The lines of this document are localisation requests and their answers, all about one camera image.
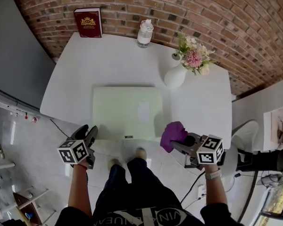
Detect white ceramic vase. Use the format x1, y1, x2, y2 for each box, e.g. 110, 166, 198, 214
164, 64, 188, 88

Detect person's dark trousers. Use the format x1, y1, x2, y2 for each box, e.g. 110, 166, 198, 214
94, 158, 180, 216

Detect person's beige shoe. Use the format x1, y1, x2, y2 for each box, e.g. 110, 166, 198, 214
108, 158, 120, 171
135, 147, 148, 160

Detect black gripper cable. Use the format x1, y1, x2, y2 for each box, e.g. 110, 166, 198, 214
180, 170, 205, 203

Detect purple cloth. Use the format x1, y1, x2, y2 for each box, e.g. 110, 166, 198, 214
159, 121, 189, 153

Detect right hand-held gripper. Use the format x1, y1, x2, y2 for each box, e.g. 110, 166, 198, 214
170, 132, 225, 172

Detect person's left beige shoe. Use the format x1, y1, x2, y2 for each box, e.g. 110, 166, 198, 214
108, 158, 120, 171

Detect clear plastic bottle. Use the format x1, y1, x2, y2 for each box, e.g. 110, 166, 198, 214
136, 19, 154, 48

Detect black floor cable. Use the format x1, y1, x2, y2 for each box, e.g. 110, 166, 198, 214
49, 118, 70, 138

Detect person's black printed t-shirt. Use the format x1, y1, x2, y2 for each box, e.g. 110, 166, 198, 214
58, 202, 245, 226

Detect window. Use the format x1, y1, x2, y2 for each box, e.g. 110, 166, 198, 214
250, 185, 283, 226

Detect white wristwatch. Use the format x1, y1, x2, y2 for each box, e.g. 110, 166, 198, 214
204, 168, 222, 180

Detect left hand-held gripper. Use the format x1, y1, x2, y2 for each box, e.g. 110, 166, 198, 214
57, 124, 99, 170

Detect pink and white flower bouquet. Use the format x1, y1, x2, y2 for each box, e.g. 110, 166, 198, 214
175, 29, 217, 76

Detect grey refrigerator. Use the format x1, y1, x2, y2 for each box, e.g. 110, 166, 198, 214
0, 0, 57, 110

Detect maroon gold-crested book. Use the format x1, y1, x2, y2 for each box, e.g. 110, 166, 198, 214
73, 7, 103, 39

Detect person's right beige shoe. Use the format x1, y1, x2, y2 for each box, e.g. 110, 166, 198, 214
135, 147, 148, 160

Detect pale pink tray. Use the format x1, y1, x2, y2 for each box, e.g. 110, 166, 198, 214
270, 109, 283, 145

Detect person's right forearm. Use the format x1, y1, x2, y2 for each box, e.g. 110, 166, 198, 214
201, 165, 228, 209

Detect white tubular frame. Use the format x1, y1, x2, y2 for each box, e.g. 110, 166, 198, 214
0, 161, 16, 174

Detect pale green mat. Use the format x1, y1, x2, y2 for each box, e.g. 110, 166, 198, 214
92, 86, 164, 141

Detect brown top side table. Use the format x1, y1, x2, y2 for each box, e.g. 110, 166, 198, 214
13, 186, 50, 225

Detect white power strip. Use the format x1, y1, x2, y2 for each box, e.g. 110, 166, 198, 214
197, 184, 206, 199

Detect person's left forearm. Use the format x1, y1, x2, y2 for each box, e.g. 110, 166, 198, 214
67, 165, 94, 218

